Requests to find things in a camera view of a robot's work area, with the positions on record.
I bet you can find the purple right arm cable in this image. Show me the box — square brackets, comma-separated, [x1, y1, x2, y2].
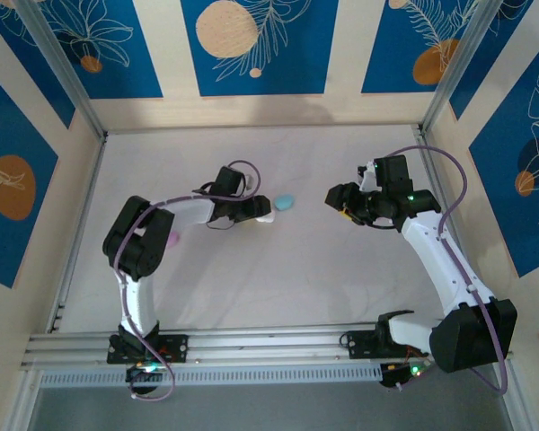
[376, 145, 509, 396]

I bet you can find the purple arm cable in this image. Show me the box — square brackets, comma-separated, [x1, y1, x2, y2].
[376, 145, 509, 396]
[112, 159, 262, 404]

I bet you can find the aluminium side rail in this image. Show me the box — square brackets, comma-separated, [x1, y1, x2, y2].
[413, 125, 482, 288]
[47, 134, 110, 336]

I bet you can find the aluminium frame post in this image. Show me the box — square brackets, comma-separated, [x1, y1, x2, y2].
[15, 0, 109, 141]
[420, 0, 505, 136]

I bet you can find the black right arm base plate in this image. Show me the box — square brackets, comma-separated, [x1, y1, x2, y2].
[344, 330, 430, 361]

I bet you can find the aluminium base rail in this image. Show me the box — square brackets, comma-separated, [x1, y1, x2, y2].
[20, 321, 516, 372]

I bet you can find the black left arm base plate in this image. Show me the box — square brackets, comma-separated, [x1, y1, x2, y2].
[106, 332, 190, 365]

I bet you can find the grey slotted cable duct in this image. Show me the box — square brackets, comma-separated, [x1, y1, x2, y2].
[38, 363, 385, 390]

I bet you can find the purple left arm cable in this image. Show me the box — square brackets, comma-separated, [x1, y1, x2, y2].
[112, 159, 262, 404]

